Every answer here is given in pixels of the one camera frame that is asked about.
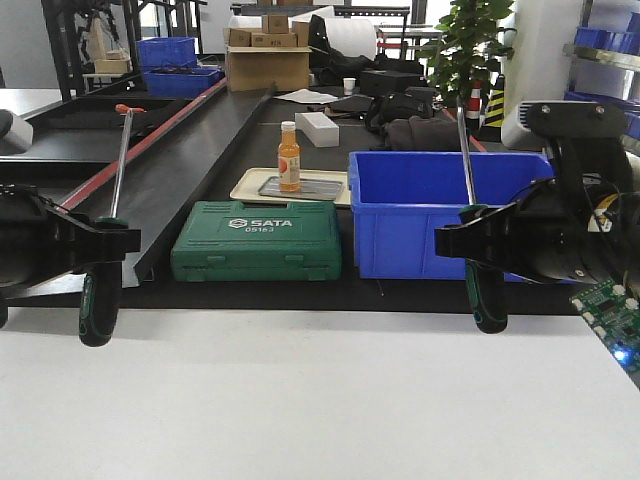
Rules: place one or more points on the dark grey folded cloth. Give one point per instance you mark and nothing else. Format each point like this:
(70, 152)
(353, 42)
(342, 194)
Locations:
(420, 134)

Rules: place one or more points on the white rectangular box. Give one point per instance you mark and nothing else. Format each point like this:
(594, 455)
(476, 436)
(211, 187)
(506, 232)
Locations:
(318, 128)

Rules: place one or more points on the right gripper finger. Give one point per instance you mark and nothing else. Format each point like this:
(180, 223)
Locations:
(510, 229)

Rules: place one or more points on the black bag on table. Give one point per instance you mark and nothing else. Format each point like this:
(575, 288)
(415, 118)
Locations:
(394, 105)

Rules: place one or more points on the white paper cup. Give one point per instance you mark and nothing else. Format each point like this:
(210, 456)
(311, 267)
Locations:
(349, 86)

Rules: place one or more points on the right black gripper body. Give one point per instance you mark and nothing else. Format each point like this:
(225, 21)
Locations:
(583, 223)

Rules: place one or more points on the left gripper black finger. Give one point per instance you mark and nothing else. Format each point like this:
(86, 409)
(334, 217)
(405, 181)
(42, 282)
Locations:
(72, 242)

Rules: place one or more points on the large cardboard box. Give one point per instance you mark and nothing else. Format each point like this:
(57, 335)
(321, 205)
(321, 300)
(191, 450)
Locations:
(254, 68)

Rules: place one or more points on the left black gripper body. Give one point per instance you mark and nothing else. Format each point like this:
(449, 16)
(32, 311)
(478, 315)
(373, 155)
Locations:
(23, 221)

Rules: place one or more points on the green SATA tool case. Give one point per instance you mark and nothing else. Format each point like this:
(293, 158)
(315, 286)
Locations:
(228, 241)

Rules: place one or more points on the black yellow traffic cone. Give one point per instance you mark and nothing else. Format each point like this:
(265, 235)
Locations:
(490, 130)

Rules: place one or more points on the green circuit board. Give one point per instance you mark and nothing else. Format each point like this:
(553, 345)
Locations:
(613, 315)

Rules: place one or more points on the orange juice bottle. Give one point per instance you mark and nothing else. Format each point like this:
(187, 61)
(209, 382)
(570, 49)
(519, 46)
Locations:
(289, 159)

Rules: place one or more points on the small grey metal tray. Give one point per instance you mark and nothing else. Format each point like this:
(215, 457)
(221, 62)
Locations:
(310, 189)

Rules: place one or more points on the long black metal divider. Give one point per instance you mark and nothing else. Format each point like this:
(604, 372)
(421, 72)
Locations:
(170, 168)

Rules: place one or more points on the large blue plastic bin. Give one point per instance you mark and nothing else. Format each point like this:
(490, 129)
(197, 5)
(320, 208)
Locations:
(399, 198)

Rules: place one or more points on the green black screwdriver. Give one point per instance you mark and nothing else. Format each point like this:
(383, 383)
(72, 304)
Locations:
(484, 284)
(103, 281)

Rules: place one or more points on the beige plastic tray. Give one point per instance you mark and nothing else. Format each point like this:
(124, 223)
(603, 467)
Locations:
(246, 189)

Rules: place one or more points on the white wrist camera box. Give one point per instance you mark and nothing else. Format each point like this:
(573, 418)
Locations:
(515, 131)

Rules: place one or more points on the blue crate with cables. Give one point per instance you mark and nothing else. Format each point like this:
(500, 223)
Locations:
(181, 84)

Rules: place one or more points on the green potted plant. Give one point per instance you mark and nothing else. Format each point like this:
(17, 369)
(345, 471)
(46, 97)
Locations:
(469, 48)

